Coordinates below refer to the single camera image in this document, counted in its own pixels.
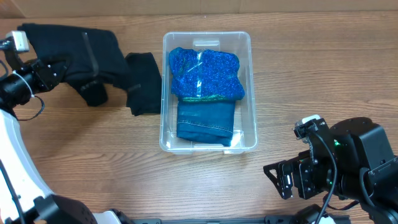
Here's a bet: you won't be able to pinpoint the black pants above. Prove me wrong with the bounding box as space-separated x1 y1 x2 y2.
17 24 133 106

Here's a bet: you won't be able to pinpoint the blue denim jeans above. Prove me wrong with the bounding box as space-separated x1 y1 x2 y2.
177 101 235 146

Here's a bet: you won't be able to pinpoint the sparkly blue garment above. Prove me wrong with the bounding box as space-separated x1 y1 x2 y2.
169 47 245 103

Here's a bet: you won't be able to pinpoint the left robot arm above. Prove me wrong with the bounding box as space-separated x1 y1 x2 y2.
1 55 122 224

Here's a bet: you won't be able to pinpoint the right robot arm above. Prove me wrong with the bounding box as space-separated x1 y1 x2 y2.
263 114 397 223

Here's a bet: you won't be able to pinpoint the clear plastic storage bin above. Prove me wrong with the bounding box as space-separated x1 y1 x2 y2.
159 31 258 154

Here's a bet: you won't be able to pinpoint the black folded shirt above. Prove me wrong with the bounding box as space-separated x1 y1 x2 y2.
125 52 162 116

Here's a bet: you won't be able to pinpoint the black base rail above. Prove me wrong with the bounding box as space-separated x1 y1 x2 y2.
118 213 351 224

